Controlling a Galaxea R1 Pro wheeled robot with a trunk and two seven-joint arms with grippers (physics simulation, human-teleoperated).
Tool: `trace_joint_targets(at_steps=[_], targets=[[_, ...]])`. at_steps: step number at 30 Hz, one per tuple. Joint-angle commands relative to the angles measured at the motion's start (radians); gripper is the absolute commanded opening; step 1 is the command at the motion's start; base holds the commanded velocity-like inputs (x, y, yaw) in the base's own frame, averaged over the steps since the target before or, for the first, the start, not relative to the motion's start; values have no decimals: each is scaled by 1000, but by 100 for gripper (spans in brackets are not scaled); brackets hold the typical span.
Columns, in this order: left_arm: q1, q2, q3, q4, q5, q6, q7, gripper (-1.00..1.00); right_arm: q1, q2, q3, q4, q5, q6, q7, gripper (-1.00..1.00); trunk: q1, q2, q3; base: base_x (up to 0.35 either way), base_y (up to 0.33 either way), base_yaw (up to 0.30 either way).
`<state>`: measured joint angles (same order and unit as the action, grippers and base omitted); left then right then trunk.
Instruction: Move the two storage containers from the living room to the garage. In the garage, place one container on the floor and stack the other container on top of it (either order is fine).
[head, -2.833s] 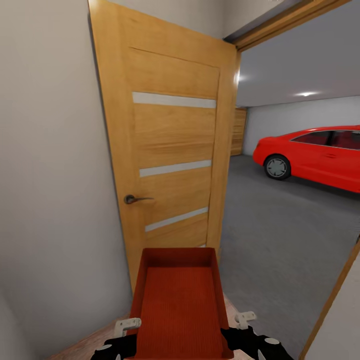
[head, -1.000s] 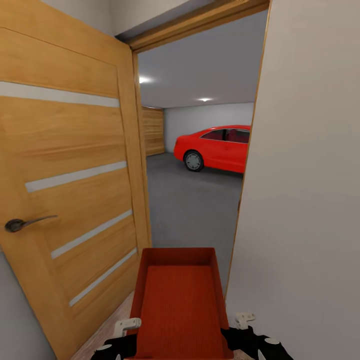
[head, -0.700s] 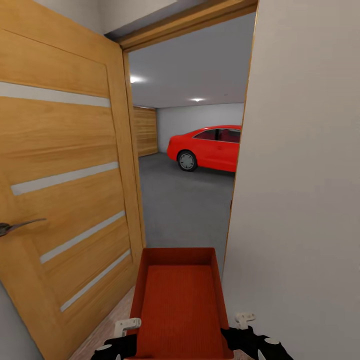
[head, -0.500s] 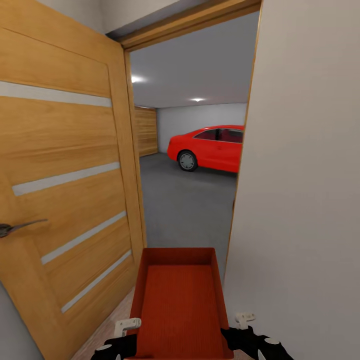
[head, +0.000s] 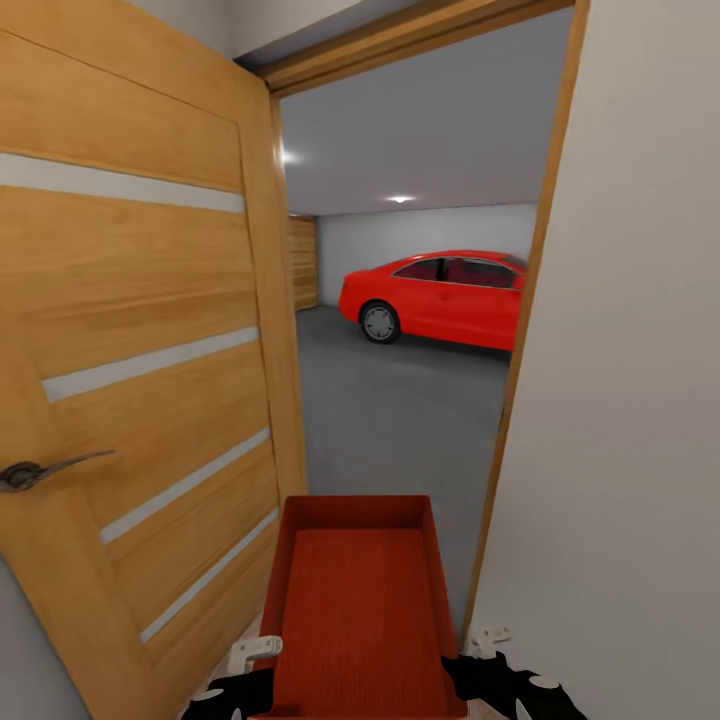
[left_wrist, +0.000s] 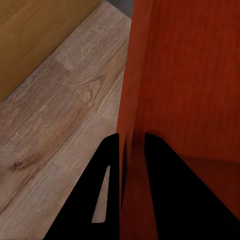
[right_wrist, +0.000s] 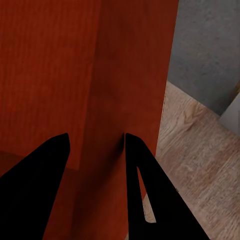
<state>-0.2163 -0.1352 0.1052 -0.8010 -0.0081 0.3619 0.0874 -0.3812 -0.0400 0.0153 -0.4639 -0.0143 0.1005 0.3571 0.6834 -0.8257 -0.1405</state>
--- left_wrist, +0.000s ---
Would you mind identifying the storage box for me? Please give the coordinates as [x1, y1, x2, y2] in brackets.
[116, 0, 240, 240]

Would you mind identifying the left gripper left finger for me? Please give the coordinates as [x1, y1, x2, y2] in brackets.
[43, 133, 120, 240]

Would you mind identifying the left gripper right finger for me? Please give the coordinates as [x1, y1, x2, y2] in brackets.
[144, 133, 240, 240]

